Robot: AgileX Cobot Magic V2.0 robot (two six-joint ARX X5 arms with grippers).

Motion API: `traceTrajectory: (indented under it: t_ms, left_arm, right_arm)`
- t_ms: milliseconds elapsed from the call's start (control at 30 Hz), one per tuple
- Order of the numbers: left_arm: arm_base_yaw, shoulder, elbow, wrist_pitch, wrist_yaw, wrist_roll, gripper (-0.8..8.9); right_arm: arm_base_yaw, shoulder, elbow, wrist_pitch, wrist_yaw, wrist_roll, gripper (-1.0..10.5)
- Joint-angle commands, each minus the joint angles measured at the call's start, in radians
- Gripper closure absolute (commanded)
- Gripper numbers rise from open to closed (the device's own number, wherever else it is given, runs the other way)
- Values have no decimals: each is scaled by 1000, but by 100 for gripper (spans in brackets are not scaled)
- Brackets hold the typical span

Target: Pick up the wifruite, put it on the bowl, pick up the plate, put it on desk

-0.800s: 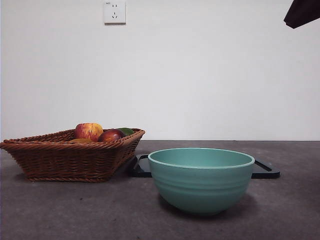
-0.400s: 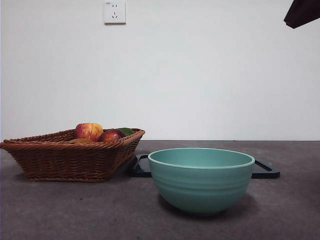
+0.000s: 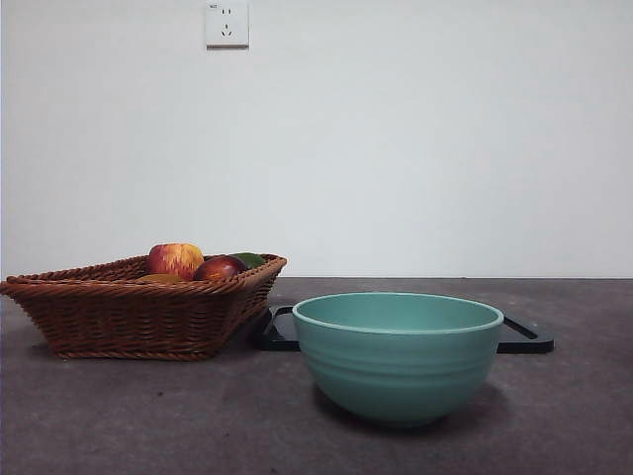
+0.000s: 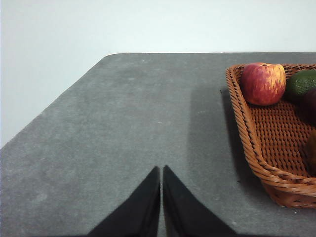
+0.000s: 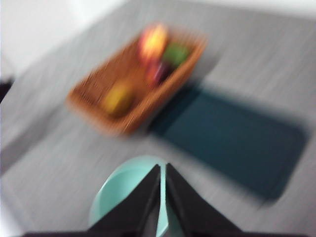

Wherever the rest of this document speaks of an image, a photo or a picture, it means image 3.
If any brown wicker basket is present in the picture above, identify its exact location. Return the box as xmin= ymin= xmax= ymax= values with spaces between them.
xmin=0 ymin=252 xmax=289 ymax=361

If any green avocado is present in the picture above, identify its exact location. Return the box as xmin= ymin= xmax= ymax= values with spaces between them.
xmin=231 ymin=251 xmax=267 ymax=271

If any dark teal rectangular tray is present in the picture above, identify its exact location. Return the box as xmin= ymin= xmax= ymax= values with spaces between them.
xmin=254 ymin=305 xmax=555 ymax=354

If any mint green bowl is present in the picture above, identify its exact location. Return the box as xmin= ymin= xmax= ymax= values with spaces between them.
xmin=291 ymin=291 xmax=505 ymax=429

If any red yellow apple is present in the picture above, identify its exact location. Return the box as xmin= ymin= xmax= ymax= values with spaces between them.
xmin=145 ymin=241 xmax=206 ymax=281

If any yellow-brown kiwi fruit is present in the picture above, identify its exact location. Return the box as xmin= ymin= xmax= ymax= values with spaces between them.
xmin=136 ymin=273 xmax=188 ymax=285

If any dark red plum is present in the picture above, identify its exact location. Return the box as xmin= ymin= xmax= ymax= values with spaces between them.
xmin=193 ymin=254 xmax=248 ymax=282

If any white wall socket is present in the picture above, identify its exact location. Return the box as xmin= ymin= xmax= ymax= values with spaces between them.
xmin=206 ymin=1 xmax=250 ymax=49

